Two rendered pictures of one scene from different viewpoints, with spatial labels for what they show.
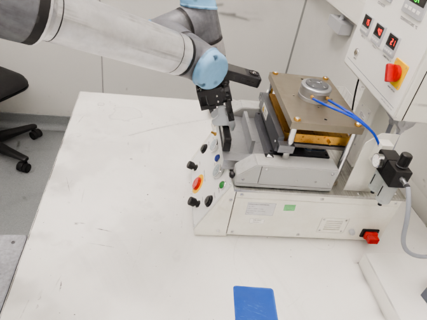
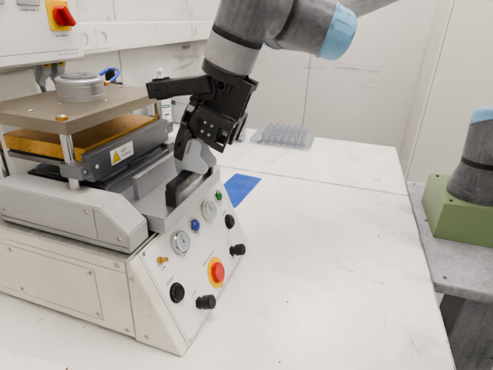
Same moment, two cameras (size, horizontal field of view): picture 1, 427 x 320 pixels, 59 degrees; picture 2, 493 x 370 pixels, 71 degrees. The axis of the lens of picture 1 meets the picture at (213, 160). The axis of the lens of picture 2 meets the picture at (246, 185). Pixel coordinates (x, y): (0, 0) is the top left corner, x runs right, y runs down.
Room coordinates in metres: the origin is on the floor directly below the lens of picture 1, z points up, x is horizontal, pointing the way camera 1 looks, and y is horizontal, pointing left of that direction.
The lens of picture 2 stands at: (1.32, 0.34, 1.26)
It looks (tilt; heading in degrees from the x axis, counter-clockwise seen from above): 26 degrees down; 208
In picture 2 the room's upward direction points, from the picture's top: 3 degrees clockwise
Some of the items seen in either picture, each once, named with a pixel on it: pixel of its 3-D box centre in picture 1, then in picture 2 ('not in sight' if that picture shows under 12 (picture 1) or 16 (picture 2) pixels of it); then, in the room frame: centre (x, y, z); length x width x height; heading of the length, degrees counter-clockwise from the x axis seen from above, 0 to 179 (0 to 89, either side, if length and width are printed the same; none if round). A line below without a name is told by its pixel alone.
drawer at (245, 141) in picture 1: (271, 138); (127, 174); (0.90, -0.15, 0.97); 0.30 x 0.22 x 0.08; 100
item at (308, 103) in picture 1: (323, 110); (78, 107); (0.90, -0.26, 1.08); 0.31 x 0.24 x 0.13; 10
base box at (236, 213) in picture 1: (284, 181); (111, 222); (0.89, -0.22, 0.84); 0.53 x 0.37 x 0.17; 100
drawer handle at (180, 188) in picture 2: (224, 129); (191, 178); (0.87, -0.01, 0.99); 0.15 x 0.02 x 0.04; 10
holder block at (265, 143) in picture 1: (289, 136); (105, 164); (0.91, -0.20, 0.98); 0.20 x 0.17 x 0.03; 10
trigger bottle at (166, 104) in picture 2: not in sight; (161, 98); (0.19, -0.70, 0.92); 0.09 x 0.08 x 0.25; 43
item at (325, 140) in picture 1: (308, 113); (89, 120); (0.90, -0.23, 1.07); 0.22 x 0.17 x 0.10; 10
